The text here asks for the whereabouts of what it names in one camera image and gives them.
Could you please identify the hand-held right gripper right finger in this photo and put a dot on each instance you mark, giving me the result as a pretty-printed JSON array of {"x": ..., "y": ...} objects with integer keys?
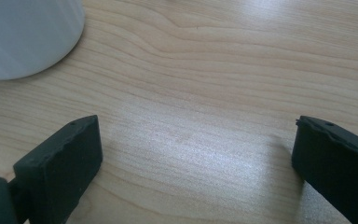
[{"x": 338, "y": 168}]

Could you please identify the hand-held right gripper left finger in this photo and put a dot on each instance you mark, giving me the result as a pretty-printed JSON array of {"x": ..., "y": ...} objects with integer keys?
[{"x": 63, "y": 161}]

